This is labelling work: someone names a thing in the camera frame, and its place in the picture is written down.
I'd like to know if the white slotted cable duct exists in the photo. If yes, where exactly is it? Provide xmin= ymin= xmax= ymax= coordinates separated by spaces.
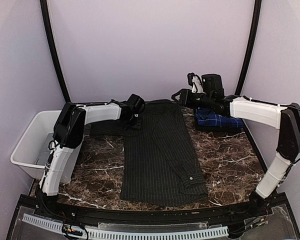
xmin=22 ymin=213 xmax=229 ymax=240

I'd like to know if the black pinstriped long sleeve shirt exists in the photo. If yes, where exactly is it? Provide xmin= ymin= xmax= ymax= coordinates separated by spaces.
xmin=90 ymin=99 xmax=208 ymax=207

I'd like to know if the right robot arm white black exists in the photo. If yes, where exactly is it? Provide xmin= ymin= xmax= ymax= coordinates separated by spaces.
xmin=171 ymin=88 xmax=300 ymax=199

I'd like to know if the black frame post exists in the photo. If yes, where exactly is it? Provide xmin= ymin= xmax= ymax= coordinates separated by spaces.
xmin=235 ymin=0 xmax=262 ymax=95
xmin=39 ymin=0 xmax=71 ymax=102

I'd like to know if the white plastic bin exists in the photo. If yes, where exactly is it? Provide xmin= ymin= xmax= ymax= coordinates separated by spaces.
xmin=10 ymin=110 xmax=82 ymax=184

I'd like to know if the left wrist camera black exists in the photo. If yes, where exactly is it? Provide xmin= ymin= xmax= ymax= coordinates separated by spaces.
xmin=127 ymin=94 xmax=146 ymax=115

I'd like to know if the right black frame post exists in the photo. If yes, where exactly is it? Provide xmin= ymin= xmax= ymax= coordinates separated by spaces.
xmin=235 ymin=0 xmax=262 ymax=95

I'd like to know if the black front rail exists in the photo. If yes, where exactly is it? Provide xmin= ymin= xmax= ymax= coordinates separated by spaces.
xmin=17 ymin=194 xmax=288 ymax=223

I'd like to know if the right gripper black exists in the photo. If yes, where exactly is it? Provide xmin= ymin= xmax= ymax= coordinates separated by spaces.
xmin=171 ymin=88 xmax=214 ymax=110

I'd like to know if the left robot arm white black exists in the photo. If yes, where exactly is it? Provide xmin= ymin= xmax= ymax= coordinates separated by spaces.
xmin=37 ymin=95 xmax=146 ymax=197

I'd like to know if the left black frame post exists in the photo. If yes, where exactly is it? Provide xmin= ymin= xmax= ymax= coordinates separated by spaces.
xmin=39 ymin=0 xmax=71 ymax=102

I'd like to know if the blue plaid folded shirt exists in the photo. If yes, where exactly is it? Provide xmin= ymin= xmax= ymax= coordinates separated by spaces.
xmin=194 ymin=108 xmax=244 ymax=129

